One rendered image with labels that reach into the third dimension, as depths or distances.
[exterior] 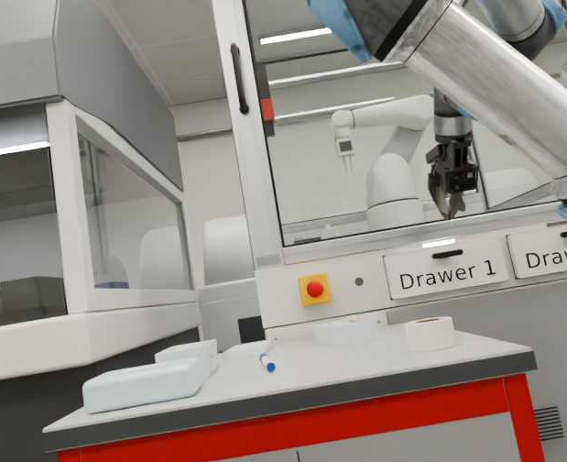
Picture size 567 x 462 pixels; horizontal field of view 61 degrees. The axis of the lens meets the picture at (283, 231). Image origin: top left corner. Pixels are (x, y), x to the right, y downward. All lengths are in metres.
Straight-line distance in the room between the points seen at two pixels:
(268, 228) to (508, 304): 0.62
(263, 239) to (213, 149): 3.47
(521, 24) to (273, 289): 0.77
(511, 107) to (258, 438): 0.50
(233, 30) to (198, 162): 3.30
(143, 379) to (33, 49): 0.79
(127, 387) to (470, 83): 0.57
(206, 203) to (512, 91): 4.06
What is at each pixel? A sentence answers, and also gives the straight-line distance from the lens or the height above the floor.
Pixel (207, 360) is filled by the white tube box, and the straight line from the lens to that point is 0.85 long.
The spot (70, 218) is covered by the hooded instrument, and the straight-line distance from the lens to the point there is 1.11.
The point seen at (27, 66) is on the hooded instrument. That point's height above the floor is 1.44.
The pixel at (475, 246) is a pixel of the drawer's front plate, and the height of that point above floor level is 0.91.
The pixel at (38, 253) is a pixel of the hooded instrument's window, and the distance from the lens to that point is 1.12.
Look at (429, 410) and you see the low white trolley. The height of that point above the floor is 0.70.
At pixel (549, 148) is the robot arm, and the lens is 0.65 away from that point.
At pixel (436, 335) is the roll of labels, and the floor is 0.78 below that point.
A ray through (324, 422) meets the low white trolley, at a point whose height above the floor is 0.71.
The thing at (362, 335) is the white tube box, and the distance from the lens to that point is 0.97.
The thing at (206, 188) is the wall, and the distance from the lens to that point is 4.58.
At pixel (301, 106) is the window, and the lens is 1.34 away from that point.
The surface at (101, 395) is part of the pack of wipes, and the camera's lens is 0.72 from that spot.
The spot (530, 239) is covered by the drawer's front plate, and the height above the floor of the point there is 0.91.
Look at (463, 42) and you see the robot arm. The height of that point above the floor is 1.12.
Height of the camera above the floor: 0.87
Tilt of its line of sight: 7 degrees up
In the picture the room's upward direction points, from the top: 9 degrees counter-clockwise
